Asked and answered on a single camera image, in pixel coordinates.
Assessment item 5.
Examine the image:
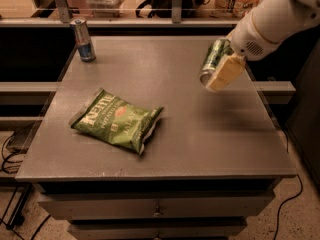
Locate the lower drawer front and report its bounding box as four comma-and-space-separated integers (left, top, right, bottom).
68, 218, 247, 240

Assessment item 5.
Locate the grey drawer cabinet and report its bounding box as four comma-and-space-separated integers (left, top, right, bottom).
14, 34, 298, 240

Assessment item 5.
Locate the black cable right floor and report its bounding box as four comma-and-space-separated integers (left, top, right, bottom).
272, 130, 304, 240

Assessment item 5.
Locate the black bag background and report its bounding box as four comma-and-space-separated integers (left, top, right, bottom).
135, 0, 210, 18

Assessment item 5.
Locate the green chip bag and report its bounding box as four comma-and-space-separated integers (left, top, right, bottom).
69, 88, 164, 155

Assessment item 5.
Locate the metal shelf rail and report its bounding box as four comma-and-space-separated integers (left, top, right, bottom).
1, 0, 238, 28

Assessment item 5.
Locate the black cables left floor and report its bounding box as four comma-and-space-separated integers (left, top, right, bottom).
0, 123, 51, 240

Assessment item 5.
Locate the drawer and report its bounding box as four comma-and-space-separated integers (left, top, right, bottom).
38, 191, 275, 221
68, 218, 247, 240

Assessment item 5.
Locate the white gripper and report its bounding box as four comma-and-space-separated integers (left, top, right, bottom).
205, 12, 282, 92

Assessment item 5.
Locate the upper drawer front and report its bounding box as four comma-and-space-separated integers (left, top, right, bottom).
38, 191, 275, 221

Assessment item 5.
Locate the green soda can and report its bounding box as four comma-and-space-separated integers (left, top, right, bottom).
199, 38, 233, 85

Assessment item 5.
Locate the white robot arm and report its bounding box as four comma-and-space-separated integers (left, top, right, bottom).
200, 0, 320, 92

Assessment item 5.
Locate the red bull can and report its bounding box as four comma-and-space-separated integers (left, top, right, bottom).
70, 17, 96, 62

